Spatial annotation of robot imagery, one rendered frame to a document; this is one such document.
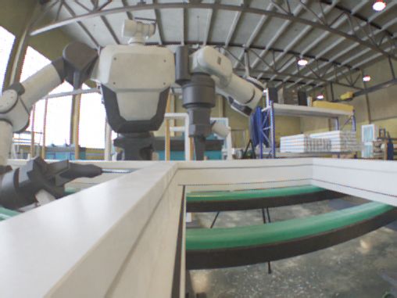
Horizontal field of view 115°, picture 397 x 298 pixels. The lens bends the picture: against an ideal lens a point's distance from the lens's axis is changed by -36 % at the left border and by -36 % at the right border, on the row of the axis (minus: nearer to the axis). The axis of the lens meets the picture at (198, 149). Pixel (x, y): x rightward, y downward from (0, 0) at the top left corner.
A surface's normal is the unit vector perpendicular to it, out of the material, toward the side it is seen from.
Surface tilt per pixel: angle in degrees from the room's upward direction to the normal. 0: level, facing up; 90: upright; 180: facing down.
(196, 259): 90
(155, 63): 102
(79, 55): 79
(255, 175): 90
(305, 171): 90
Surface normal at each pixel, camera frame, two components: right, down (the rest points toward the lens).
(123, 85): 0.47, 0.20
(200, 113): 0.06, -0.01
